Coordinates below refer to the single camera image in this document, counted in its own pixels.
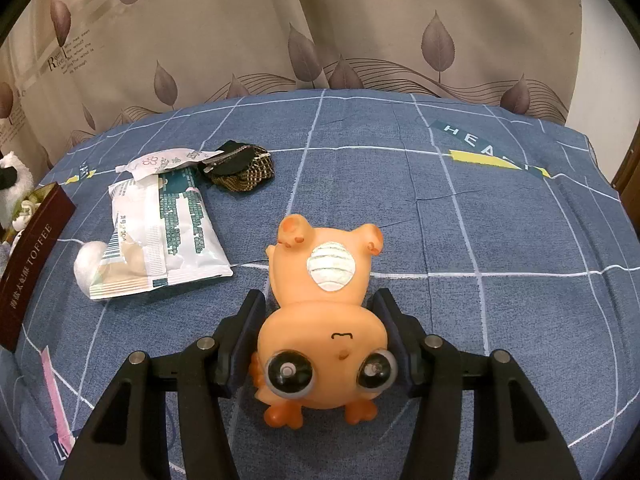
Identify white fluffy ball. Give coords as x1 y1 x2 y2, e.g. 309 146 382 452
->
74 240 108 291

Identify white teal tissue packet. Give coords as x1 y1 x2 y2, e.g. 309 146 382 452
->
90 167 235 301

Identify blue plaid bed sheet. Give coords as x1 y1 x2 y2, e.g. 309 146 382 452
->
0 89 640 480

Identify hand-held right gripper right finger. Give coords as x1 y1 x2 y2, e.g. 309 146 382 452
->
370 287 583 480

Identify white fluffy cloth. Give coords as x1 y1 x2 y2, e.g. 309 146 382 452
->
0 150 35 228

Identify red tin box gold interior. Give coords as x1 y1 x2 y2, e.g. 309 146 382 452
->
0 182 77 352

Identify beige leaf print curtain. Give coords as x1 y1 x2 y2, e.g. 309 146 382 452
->
0 0 583 171

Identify brown wooden frame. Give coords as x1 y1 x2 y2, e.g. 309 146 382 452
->
611 125 640 241

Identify black hair clip with net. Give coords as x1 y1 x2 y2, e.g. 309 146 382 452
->
200 140 276 193

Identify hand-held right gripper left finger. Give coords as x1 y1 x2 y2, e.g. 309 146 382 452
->
59 290 267 480

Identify white floral print packet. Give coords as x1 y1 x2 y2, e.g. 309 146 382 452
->
115 146 211 181

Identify orange rubber animal toy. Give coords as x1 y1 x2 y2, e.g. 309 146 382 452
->
249 212 401 430

